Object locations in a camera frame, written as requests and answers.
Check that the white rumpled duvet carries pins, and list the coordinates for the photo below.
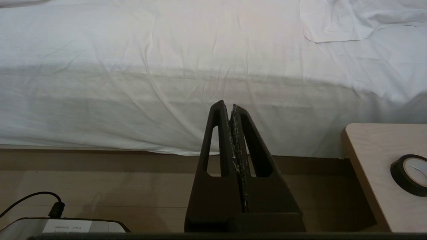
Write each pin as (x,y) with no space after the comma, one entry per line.
(360,18)

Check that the light wooden bedside table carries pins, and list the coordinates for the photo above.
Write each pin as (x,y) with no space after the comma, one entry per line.
(383,173)

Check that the white bed sheet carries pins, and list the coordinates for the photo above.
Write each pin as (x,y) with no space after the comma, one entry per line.
(166,83)

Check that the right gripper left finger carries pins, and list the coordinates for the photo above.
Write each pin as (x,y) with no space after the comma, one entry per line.
(213,196)

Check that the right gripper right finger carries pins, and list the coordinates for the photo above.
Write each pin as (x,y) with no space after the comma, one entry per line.
(270,196)

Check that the black tape roll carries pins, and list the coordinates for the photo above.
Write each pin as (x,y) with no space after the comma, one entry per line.
(408,175)

